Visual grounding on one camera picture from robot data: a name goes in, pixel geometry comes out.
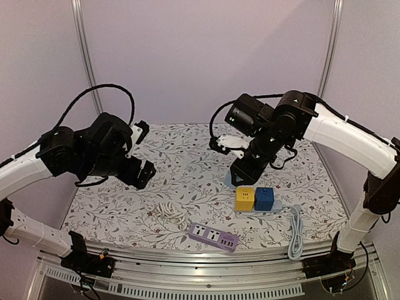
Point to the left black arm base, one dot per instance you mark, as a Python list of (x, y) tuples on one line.
[(95, 264)]

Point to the right aluminium frame post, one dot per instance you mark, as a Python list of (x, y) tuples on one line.
[(337, 13)]

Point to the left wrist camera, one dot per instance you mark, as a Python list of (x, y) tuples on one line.
[(139, 132)]

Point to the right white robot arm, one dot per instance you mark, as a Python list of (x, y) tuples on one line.
[(265, 130)]

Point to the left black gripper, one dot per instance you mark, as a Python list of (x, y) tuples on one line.
[(130, 176)]

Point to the small light blue adapter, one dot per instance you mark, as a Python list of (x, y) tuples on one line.
[(228, 181)]

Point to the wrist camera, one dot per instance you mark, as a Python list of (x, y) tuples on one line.
[(225, 144), (139, 132)]

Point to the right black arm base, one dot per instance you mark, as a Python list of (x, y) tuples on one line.
[(333, 262)]

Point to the yellow cube plug adapter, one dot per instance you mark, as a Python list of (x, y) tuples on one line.
[(245, 198)]

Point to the aluminium front rail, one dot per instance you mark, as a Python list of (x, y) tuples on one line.
[(140, 273)]

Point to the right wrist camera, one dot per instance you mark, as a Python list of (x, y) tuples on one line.
[(225, 144)]

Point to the grey-blue power strip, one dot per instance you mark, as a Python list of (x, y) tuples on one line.
[(277, 207)]

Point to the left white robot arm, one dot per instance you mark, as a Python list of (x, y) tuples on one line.
[(104, 149)]

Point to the left aluminium frame post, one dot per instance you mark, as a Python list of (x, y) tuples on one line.
[(78, 17)]

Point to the aluminium frame post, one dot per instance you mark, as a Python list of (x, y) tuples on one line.
[(78, 17), (337, 13)]

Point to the blue cube plug adapter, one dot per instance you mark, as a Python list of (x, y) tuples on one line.
[(263, 199)]

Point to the purple power strip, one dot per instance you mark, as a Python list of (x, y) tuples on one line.
[(213, 237)]

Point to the floral patterned table mat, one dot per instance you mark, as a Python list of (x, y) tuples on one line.
[(191, 175)]

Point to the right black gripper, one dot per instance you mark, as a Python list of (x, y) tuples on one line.
[(245, 169)]

